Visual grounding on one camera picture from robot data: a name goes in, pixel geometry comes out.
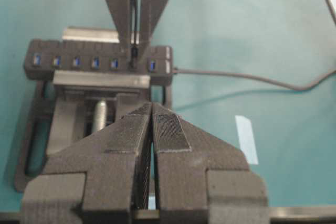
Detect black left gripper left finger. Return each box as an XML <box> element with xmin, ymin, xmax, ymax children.
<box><xmin>22</xmin><ymin>103</ymin><xmax>152</xmax><ymax>223</ymax></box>

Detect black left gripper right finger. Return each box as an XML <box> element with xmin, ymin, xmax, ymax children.
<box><xmin>152</xmin><ymin>103</ymin><xmax>269</xmax><ymax>223</ymax></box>

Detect thin black USB cable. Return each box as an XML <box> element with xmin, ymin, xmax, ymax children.
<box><xmin>128</xmin><ymin>0</ymin><xmax>140</xmax><ymax>69</ymax></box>

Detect black USB hub blue ports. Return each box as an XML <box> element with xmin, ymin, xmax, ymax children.
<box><xmin>24</xmin><ymin>51</ymin><xmax>173</xmax><ymax>86</ymax></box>

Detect black USB hub outer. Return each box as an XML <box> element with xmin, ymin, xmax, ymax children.
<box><xmin>27</xmin><ymin>39</ymin><xmax>174</xmax><ymax>61</ymax></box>

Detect blue tape front strip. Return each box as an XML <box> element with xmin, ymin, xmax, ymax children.
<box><xmin>235</xmin><ymin>115</ymin><xmax>259</xmax><ymax>165</ymax></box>

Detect black bench vise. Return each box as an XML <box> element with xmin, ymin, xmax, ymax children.
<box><xmin>14</xmin><ymin>27</ymin><xmax>173</xmax><ymax>192</ymax></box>

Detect silver vise screw handle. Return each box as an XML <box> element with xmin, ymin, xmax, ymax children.
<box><xmin>92</xmin><ymin>100</ymin><xmax>108</xmax><ymax>133</ymax></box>

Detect grey hub cable front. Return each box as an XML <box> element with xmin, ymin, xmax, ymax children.
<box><xmin>172</xmin><ymin>66</ymin><xmax>336</xmax><ymax>92</ymax></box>

